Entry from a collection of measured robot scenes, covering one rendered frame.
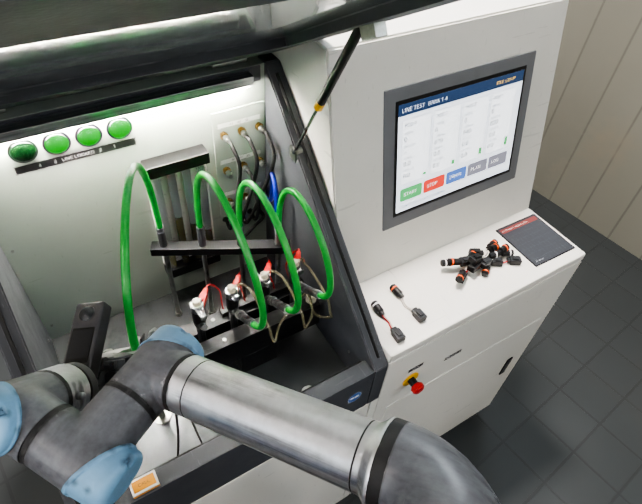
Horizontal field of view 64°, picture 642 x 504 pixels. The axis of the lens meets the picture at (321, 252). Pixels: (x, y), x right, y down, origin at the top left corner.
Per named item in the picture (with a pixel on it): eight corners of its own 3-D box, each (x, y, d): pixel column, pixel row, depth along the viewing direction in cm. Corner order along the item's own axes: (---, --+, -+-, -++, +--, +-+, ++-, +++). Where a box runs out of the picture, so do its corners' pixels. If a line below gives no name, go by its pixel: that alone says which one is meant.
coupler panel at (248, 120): (226, 224, 134) (216, 121, 112) (220, 216, 136) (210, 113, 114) (270, 209, 139) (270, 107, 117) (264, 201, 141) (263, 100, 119)
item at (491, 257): (461, 295, 132) (467, 281, 128) (434, 268, 138) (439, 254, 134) (523, 264, 141) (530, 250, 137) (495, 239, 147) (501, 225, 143)
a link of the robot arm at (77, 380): (18, 370, 66) (76, 368, 65) (43, 362, 70) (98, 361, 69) (21, 428, 66) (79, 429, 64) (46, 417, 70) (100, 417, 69)
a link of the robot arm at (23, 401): (-9, 483, 54) (-70, 440, 55) (61, 445, 65) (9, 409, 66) (24, 419, 53) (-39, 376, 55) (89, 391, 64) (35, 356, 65)
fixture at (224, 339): (197, 395, 124) (189, 362, 113) (181, 364, 130) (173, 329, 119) (317, 338, 138) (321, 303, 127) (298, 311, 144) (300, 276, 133)
